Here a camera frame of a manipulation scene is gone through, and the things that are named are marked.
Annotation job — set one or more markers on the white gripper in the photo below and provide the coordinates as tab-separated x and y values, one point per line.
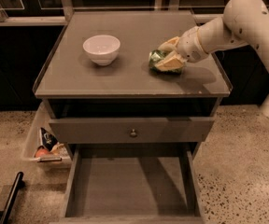
190	46

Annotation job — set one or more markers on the green soda can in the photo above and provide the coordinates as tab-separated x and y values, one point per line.
156	56

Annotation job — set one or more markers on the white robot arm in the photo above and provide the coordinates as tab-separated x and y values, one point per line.
232	165

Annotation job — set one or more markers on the grey top drawer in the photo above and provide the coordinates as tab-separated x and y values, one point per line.
117	130

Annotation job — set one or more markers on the grey drawer cabinet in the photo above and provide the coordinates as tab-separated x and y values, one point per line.
72	86

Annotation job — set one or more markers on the round metal drawer knob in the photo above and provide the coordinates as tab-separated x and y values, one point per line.
133	133

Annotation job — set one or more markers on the open grey middle drawer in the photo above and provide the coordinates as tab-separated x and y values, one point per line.
139	185

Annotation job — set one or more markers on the white ceramic bowl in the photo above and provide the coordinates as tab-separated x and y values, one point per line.
102	49

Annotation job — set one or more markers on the clear plastic bin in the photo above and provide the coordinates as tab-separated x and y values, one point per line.
32	143

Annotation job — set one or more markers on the tan crumpled snack bag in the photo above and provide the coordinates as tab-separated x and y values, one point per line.
59	150

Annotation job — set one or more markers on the dark snack bag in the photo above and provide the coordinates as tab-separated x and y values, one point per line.
47	140

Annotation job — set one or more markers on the orange round fruit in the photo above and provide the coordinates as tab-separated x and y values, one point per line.
41	152

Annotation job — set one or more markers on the black bar handle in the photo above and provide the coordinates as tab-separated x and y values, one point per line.
17	185

